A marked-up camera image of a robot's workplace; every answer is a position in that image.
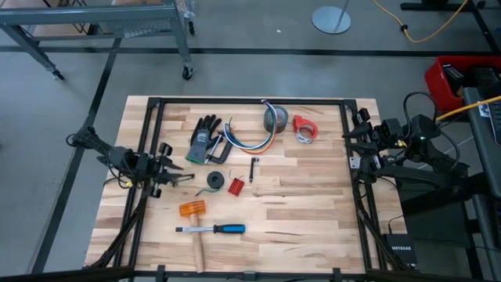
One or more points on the black hex key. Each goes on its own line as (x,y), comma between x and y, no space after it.
(252,170)

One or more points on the black floor stand frame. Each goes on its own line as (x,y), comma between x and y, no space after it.
(430,6)

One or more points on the black and grey work glove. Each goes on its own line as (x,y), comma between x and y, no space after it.
(201,137)

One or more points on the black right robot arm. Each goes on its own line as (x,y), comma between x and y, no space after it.
(422,172)

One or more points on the round grey stand base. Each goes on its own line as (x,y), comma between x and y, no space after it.
(330,19)

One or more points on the red plastic bin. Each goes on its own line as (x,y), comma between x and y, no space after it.
(434,90)

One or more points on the grey side desk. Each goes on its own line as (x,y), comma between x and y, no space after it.
(481,137)

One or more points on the black device in bin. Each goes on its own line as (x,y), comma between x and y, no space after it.
(453,78)
(483,76)

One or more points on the black aluminium table frame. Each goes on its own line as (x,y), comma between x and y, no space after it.
(250,101)

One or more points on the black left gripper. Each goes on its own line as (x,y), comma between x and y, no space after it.
(150,168)

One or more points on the orange head wooden mallet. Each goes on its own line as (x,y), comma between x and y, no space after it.
(192,208)

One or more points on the silver metal bracket plate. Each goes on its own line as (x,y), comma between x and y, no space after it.
(354,162)

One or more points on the black Netgear network switch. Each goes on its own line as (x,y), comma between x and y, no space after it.
(401,248)

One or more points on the red plastic terminal block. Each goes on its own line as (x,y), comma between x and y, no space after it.
(236,187)

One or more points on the black C-clamp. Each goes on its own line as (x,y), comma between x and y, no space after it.
(228,149)

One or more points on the grey metal cart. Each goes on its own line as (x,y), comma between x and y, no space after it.
(98,15)

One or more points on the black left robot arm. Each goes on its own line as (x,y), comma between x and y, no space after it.
(117,156)

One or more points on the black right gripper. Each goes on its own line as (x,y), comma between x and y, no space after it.
(387,132)

